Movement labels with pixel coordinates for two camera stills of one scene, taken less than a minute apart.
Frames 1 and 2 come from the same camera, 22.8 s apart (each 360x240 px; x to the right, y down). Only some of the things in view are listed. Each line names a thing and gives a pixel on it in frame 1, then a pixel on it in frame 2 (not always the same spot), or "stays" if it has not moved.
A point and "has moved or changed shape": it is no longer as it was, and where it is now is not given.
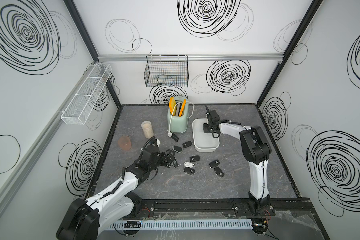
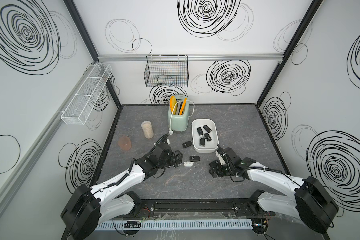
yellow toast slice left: x=172 y=104 stays
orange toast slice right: x=182 y=108 stays
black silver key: x=177 y=149 has moved or changed shape
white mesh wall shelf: x=84 y=100 stays
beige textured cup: x=147 y=128 stays
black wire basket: x=167 y=71 stays
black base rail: x=289 y=209 stays
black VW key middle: x=194 y=158 stays
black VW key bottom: x=189 y=170 → x=207 y=137
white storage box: x=203 y=142 stays
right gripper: x=205 y=129 → x=218 y=172
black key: x=174 y=137 → x=200 y=131
